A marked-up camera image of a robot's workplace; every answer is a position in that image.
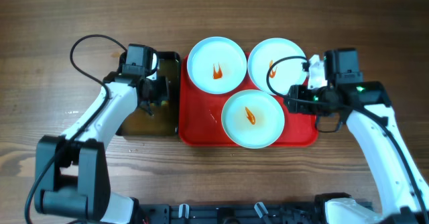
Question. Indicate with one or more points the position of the black water tray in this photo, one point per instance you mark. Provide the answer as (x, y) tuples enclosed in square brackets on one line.
[(158, 120)]

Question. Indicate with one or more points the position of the red plastic tray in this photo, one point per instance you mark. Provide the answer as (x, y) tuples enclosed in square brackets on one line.
[(200, 118)]

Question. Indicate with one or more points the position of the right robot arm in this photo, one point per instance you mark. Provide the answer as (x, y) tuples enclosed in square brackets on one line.
[(336, 86)]

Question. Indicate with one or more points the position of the white plate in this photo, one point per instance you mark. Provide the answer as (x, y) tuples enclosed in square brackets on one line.
[(216, 65), (252, 119), (283, 75)]

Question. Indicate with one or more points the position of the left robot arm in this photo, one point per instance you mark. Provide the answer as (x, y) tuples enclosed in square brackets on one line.
[(72, 178)]

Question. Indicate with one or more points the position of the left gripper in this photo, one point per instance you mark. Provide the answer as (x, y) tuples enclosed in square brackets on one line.
[(161, 93)]

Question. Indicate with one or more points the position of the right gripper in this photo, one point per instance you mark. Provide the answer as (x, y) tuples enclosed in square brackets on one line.
[(298, 92)]

